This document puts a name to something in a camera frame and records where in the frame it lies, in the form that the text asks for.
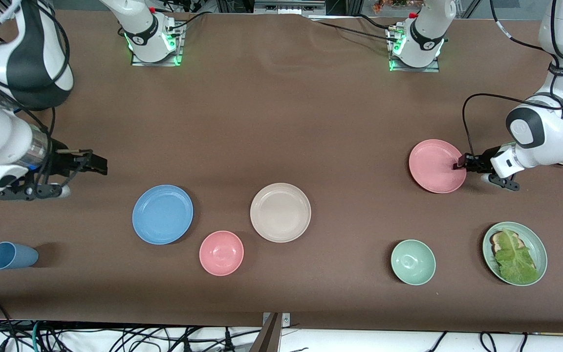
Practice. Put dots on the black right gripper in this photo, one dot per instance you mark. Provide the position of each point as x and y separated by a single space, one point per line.
60 162

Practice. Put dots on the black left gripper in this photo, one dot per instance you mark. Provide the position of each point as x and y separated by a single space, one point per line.
480 162

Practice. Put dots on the pink plate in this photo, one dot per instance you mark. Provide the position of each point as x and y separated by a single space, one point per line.
433 166

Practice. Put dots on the blue plate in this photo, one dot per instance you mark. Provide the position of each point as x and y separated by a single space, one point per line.
162 214

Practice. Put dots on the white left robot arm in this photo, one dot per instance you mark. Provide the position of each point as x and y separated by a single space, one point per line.
540 132

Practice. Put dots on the toasted bread slice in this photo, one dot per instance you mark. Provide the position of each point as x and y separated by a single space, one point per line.
498 240

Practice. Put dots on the green lettuce leaf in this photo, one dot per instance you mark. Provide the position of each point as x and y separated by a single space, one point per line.
516 261

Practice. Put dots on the small green bowl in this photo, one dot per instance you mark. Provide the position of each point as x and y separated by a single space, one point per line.
413 262

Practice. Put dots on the green plate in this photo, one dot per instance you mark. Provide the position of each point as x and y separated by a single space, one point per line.
540 249

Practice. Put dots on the blue cup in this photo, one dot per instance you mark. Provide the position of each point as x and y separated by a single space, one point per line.
10 255

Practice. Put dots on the small pink bowl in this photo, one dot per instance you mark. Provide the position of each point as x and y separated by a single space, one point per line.
221 253

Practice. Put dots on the beige plate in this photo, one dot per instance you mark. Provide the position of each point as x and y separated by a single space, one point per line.
280 212

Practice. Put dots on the silver metal box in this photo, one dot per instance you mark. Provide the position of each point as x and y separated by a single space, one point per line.
289 7

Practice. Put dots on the brown support beam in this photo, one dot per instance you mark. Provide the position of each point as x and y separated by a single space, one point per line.
270 337

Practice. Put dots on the metal table bracket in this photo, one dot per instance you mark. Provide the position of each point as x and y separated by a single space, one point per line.
286 320

